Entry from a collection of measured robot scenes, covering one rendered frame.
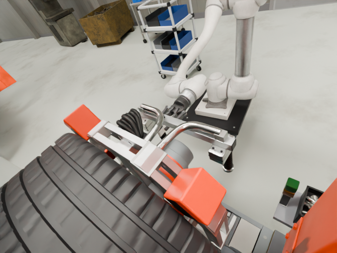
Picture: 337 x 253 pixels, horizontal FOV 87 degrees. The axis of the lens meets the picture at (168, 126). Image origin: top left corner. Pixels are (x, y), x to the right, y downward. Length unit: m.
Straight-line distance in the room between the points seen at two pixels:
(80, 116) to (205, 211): 0.43
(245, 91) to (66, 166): 1.26
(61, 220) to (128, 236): 0.11
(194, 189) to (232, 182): 1.25
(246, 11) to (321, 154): 1.20
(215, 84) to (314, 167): 0.96
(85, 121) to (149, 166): 0.28
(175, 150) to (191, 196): 0.34
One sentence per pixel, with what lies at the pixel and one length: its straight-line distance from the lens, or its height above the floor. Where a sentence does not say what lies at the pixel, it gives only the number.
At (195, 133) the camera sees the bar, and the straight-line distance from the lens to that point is 0.59.
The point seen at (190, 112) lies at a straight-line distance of 1.67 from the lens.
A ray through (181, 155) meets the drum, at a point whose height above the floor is 0.89.
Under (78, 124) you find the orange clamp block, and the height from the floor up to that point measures 1.13.
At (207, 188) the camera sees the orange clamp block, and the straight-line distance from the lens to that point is 0.34.
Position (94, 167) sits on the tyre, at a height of 1.17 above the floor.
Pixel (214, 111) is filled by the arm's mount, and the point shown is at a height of 0.35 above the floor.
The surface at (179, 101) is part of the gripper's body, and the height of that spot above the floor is 0.87.
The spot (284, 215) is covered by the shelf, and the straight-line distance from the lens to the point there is 1.04.
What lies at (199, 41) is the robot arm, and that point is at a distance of 1.14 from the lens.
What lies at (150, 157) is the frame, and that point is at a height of 1.12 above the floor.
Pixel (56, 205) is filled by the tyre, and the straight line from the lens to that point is 0.38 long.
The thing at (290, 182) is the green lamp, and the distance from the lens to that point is 0.87.
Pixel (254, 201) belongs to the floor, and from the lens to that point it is 1.52.
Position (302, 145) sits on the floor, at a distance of 1.83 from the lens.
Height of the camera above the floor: 1.42
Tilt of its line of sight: 44 degrees down
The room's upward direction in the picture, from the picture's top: 22 degrees counter-clockwise
